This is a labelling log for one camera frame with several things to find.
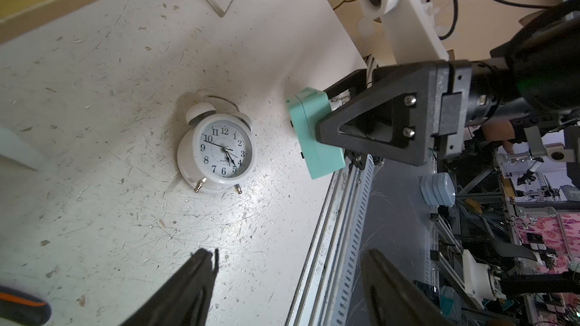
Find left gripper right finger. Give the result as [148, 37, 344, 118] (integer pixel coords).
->
[360, 249, 450, 326]

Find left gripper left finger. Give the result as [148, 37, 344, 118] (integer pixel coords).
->
[122, 248, 219, 326]

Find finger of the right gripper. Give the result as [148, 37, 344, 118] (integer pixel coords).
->
[317, 62, 437, 166]
[324, 69, 367, 102]

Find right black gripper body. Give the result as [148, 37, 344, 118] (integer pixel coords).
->
[433, 60, 473, 159]

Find small mint square clock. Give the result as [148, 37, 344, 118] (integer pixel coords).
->
[285, 88, 346, 180]

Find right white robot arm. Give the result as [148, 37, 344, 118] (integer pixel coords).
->
[315, 0, 579, 166]

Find blue grey round stack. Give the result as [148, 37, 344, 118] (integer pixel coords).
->
[420, 172, 456, 208]

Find white twin-bell clock centre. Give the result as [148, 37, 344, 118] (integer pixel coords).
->
[177, 94, 258, 195]

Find orange black pliers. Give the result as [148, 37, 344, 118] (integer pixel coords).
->
[1, 286, 52, 325]

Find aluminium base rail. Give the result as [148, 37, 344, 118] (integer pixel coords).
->
[285, 155, 375, 325]

